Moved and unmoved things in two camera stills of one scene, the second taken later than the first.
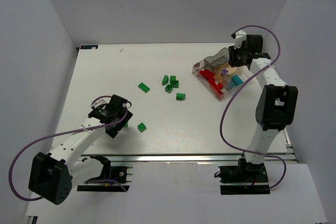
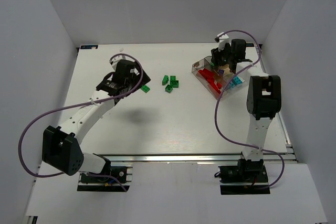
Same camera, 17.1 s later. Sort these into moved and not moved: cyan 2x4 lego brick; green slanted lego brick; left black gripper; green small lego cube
Moved: left black gripper
Not moved: green small lego cube; cyan 2x4 lego brick; green slanted lego brick
